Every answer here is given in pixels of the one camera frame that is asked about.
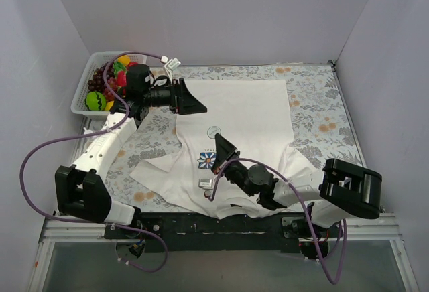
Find small round brooch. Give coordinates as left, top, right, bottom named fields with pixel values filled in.
left=207, top=126, right=221, bottom=139

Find white t-shirt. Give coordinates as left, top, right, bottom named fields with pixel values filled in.
left=129, top=78, right=326, bottom=220

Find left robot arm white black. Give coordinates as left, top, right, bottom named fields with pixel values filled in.
left=55, top=64, right=207, bottom=227

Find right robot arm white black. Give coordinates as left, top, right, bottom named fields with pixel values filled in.
left=211, top=133, right=382, bottom=228

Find red toy apple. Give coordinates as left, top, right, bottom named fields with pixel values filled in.
left=127, top=62, right=139, bottom=69

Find red toy dragon fruit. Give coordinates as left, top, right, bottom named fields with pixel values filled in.
left=116, top=70, right=127, bottom=88

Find yellow toy lemon top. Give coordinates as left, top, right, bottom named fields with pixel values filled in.
left=117, top=55, right=131, bottom=66

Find yellow toy lemon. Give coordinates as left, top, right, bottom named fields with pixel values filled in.
left=104, top=101, right=114, bottom=111
left=117, top=55, right=131, bottom=66

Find yellow toy lemon bottom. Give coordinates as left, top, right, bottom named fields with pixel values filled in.
left=104, top=101, right=114, bottom=111

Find purple toy grapes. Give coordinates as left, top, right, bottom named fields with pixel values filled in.
left=88, top=64, right=118, bottom=102

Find green toy watermelon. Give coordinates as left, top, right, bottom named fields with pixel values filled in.
left=85, top=92, right=107, bottom=111

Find white plastic basket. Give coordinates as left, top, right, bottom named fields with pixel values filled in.
left=70, top=51, right=147, bottom=121

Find white pump bottle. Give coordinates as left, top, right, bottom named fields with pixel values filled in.
left=83, top=127, right=93, bottom=135

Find floral patterned table mat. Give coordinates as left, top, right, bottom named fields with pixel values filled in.
left=104, top=64, right=361, bottom=219

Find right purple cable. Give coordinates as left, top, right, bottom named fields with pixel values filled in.
left=206, top=158, right=347, bottom=285

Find purple cable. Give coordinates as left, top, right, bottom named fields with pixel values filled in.
left=19, top=51, right=168, bottom=273
left=206, top=158, right=347, bottom=285

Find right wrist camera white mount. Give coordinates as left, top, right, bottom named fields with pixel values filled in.
left=198, top=178, right=215, bottom=198

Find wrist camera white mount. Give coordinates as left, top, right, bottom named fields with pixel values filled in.
left=160, top=56, right=181, bottom=80
left=198, top=178, right=215, bottom=198

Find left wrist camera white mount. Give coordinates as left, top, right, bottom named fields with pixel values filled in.
left=160, top=56, right=181, bottom=80

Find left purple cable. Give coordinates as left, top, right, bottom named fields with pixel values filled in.
left=19, top=51, right=168, bottom=273

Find aluminium frame rail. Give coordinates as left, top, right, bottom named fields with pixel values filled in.
left=40, top=213, right=404, bottom=242

